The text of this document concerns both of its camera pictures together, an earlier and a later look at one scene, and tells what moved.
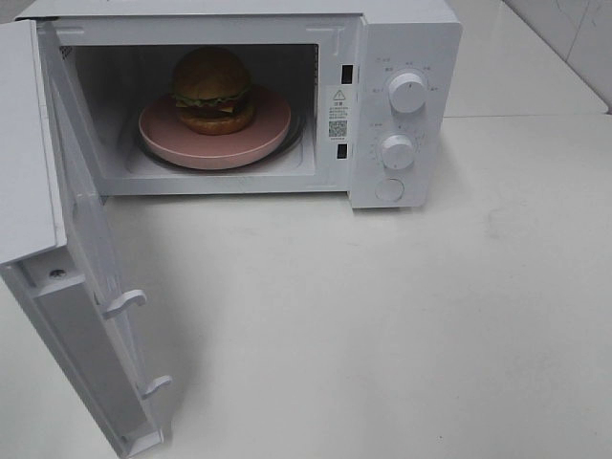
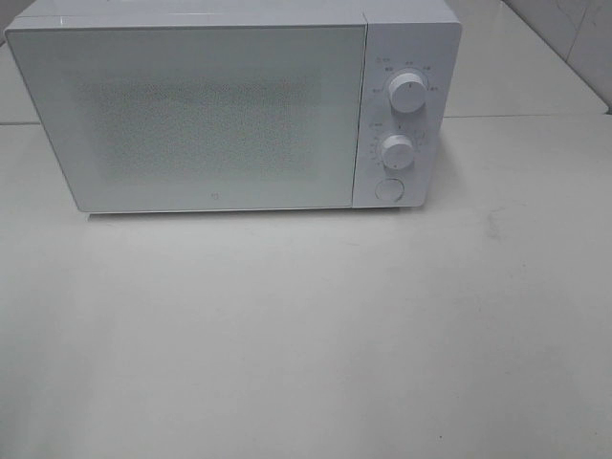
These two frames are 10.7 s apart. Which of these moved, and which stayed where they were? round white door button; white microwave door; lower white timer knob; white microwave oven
Moved: white microwave door
Stayed: white microwave oven; lower white timer knob; round white door button
